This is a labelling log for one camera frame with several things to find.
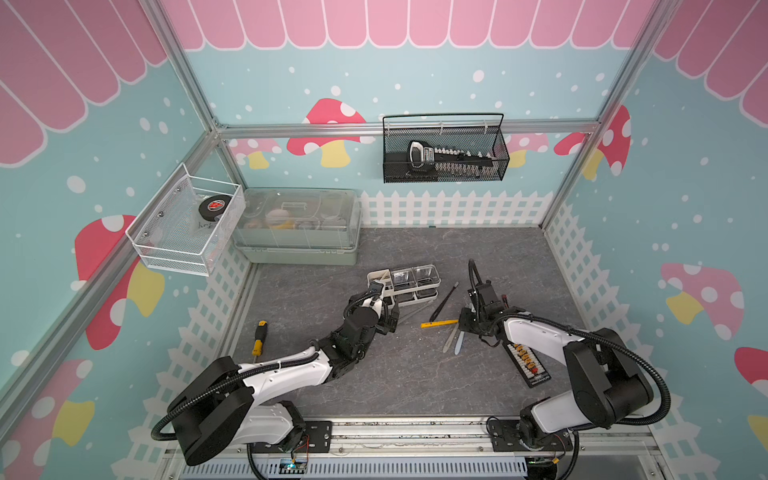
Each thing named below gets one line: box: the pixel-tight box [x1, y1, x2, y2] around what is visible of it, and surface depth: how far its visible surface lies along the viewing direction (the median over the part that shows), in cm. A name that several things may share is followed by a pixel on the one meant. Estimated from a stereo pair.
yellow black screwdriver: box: [252, 320, 268, 363], surface depth 92 cm
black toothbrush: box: [429, 281, 459, 322], surface depth 101 cm
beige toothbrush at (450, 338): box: [442, 324, 459, 353], surface depth 91 cm
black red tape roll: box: [198, 194, 232, 222], surface depth 81 cm
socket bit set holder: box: [408, 140, 494, 177], surface depth 91 cm
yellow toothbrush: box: [420, 319, 459, 329], surface depth 96 cm
